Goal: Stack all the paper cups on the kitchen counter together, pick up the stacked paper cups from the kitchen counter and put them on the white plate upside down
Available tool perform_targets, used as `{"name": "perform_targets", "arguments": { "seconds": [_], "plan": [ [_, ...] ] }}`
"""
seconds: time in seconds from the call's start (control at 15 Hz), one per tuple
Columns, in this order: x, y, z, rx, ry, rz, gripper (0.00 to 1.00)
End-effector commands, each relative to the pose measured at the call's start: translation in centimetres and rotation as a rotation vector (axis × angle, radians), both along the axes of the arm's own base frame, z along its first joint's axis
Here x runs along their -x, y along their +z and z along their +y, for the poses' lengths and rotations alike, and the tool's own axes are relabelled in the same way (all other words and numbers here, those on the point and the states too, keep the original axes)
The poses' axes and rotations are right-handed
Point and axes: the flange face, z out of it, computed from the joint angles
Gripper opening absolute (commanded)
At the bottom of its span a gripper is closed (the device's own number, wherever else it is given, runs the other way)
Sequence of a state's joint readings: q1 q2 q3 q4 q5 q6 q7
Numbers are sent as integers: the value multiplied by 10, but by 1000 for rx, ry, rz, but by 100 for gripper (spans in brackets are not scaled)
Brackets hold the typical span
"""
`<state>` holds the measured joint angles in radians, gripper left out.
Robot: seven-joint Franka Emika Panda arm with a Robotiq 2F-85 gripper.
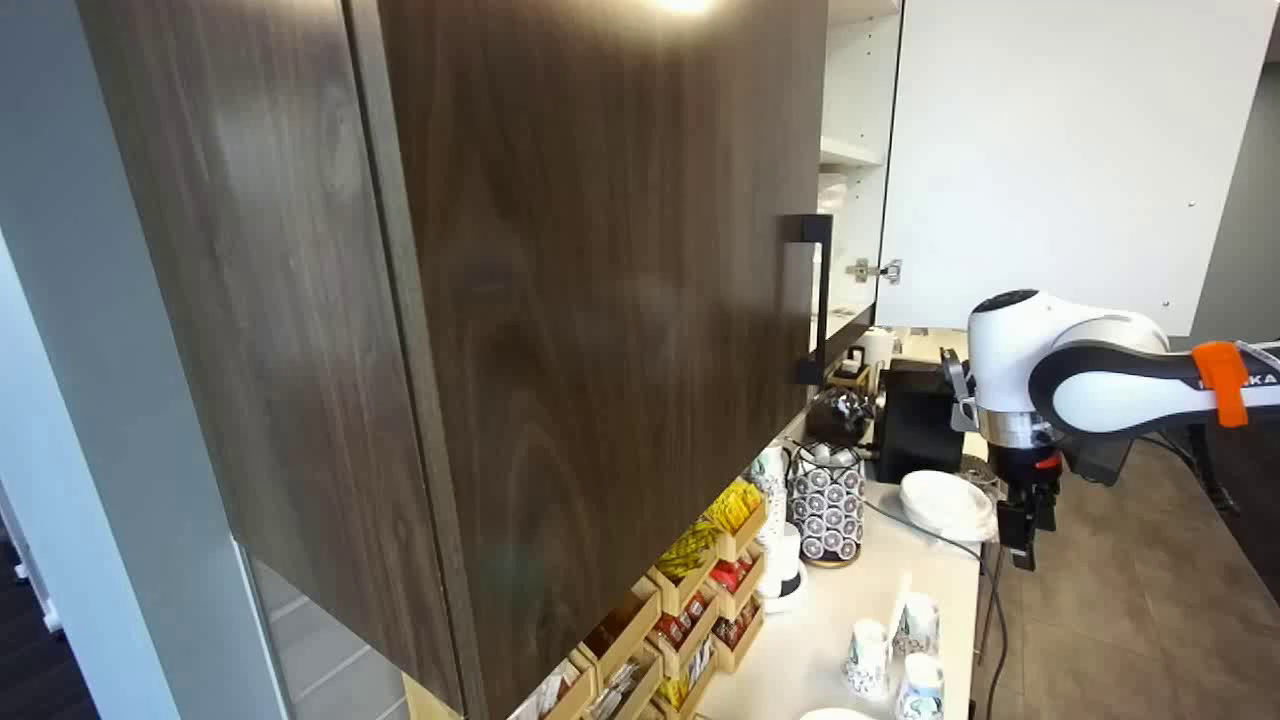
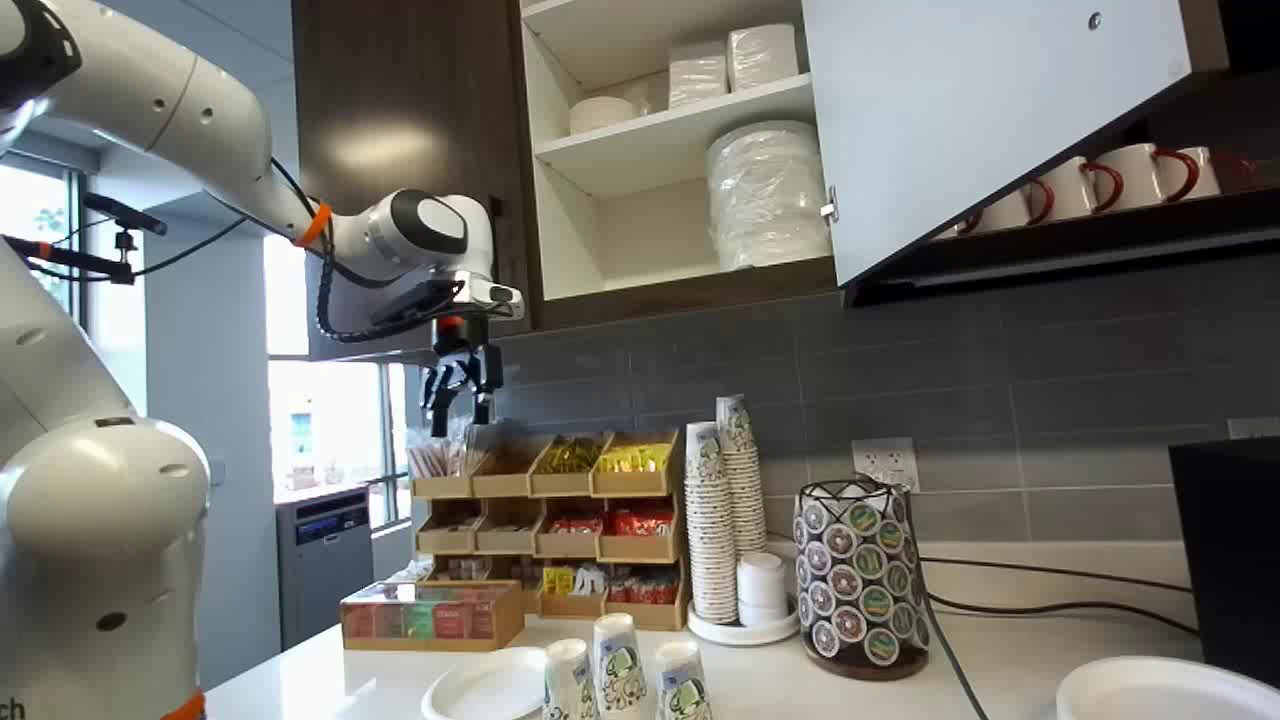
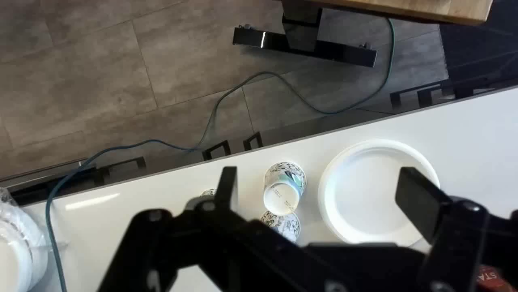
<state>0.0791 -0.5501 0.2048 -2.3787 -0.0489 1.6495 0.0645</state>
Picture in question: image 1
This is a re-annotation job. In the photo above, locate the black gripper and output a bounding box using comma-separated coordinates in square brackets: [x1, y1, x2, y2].
[992, 446, 1072, 576]

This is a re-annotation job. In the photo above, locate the dark wood cabinet door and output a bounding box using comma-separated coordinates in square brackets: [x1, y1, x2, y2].
[75, 0, 831, 720]

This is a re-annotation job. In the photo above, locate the white open cabinet door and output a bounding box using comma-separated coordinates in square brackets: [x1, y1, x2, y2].
[876, 0, 1280, 338]

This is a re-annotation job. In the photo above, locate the large white foam plate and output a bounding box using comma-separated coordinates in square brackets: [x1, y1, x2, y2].
[895, 466, 999, 548]

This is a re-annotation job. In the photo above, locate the round coffee pod carousel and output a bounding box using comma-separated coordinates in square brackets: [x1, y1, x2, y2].
[779, 436, 871, 569]

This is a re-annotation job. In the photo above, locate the black power cable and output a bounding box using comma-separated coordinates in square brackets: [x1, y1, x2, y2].
[865, 496, 989, 559]
[974, 536, 1012, 720]

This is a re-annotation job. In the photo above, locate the orange cable tie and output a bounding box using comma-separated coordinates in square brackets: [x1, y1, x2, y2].
[1189, 338, 1254, 433]

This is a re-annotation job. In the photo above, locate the black coffee machine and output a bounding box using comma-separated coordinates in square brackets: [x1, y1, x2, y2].
[871, 357, 970, 487]

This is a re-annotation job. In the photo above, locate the white cup lid stack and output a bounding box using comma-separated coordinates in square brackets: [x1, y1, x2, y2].
[758, 520, 811, 610]

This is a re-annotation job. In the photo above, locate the white open cabinet shelving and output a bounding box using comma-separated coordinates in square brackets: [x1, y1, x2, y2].
[811, 0, 904, 342]

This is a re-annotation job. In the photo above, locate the black cabinet handle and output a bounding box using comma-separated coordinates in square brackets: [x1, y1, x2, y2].
[779, 211, 841, 385]

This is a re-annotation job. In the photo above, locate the wooden condiment organizer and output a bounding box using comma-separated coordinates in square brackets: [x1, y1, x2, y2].
[502, 478, 777, 720]

